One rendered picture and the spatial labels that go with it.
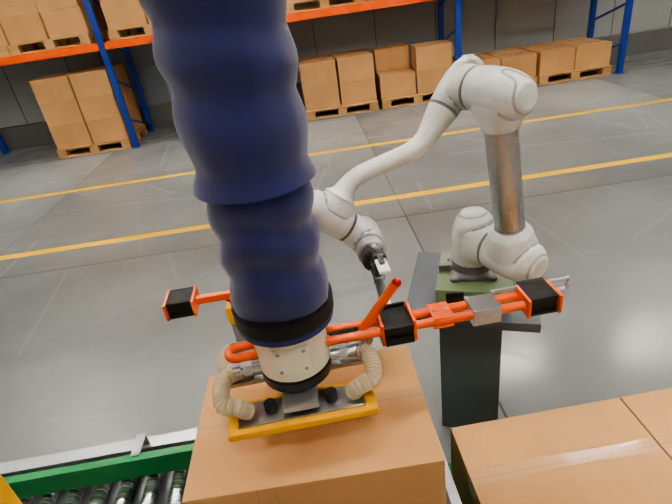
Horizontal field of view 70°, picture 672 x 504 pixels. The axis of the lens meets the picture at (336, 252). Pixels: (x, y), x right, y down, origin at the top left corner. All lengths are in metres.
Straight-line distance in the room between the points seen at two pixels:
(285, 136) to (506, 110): 0.78
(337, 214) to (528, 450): 0.96
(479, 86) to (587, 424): 1.14
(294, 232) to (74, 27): 7.92
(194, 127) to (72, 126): 8.22
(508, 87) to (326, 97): 6.87
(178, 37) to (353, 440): 0.93
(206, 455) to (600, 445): 1.20
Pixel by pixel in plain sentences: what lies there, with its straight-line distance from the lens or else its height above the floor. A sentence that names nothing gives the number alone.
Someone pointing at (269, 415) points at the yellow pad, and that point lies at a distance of 1.15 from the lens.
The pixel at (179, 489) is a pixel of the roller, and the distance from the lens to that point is 1.81.
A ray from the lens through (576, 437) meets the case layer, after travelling 1.82.
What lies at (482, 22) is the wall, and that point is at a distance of 9.95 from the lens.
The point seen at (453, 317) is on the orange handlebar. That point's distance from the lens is 1.16.
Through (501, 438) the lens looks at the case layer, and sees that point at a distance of 1.77.
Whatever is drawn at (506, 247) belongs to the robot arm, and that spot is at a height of 1.05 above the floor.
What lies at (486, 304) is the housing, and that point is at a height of 1.20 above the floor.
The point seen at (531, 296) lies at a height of 1.21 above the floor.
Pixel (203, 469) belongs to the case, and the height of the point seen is 0.95.
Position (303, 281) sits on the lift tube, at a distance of 0.96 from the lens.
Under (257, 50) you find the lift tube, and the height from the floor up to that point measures 1.83.
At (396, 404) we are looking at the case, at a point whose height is 0.95.
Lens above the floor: 1.91
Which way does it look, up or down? 29 degrees down
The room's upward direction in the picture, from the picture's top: 9 degrees counter-clockwise
